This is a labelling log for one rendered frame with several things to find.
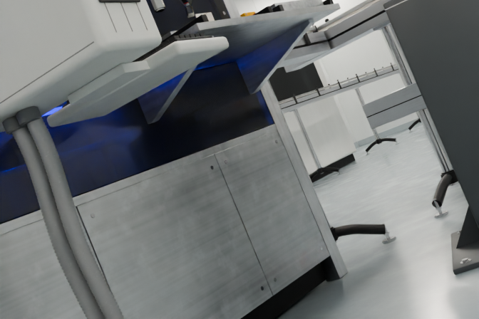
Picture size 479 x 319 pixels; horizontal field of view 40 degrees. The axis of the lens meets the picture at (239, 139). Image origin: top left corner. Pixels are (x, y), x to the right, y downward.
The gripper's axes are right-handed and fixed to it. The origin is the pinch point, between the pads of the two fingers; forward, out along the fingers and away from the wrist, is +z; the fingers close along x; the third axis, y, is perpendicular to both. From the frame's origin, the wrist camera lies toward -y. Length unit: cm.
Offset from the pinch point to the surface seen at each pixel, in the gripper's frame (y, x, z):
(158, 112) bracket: -19.6, 1.9, 29.7
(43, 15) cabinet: -68, -41, 4
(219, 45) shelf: -30, -44, 18
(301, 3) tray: 28.8, -19.3, 10.1
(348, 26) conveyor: 111, 29, 19
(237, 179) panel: 6, 7, 58
